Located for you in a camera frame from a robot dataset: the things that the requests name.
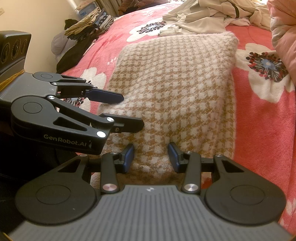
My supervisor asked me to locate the beige houndstooth knit sweater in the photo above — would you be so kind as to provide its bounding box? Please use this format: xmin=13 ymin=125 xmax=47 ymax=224
xmin=97 ymin=31 xmax=240 ymax=186

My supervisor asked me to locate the beige fleece garment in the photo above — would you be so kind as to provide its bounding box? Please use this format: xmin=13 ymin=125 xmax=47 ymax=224
xmin=240 ymin=0 xmax=272 ymax=30

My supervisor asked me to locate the pink quilt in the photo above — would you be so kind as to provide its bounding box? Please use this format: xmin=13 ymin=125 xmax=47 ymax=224
xmin=267 ymin=0 xmax=296 ymax=70

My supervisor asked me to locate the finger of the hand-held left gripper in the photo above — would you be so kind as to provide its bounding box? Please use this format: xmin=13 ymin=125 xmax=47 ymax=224
xmin=50 ymin=77 xmax=125 ymax=104
xmin=47 ymin=95 xmax=145 ymax=139

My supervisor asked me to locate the red floral blanket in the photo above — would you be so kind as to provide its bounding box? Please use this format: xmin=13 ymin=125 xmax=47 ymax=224
xmin=59 ymin=0 xmax=296 ymax=229

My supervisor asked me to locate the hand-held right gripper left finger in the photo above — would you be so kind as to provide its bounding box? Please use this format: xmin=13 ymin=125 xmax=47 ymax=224
xmin=58 ymin=144 xmax=135 ymax=194

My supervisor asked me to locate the blue storage box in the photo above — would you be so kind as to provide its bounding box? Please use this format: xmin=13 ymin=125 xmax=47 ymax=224
xmin=77 ymin=3 xmax=97 ymax=16

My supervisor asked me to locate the black garment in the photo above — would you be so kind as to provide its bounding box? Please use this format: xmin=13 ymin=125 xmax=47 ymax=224
xmin=56 ymin=35 xmax=97 ymax=75

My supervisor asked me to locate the pale grey cloth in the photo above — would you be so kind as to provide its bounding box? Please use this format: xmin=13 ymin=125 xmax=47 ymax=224
xmin=51 ymin=31 xmax=70 ymax=61

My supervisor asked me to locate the pile of folded clothes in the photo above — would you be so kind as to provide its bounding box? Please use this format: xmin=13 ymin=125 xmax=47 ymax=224
xmin=63 ymin=7 xmax=115 ymax=39

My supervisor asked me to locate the beige curtain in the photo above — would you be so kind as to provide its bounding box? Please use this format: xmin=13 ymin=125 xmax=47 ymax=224
xmin=96 ymin=0 xmax=123 ymax=8

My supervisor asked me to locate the cream white hoodie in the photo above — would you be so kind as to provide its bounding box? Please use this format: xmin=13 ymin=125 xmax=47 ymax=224
xmin=159 ymin=0 xmax=250 ymax=36

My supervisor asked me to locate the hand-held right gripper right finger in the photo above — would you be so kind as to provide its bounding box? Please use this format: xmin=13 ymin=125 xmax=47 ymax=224
xmin=168 ymin=142 xmax=245 ymax=194

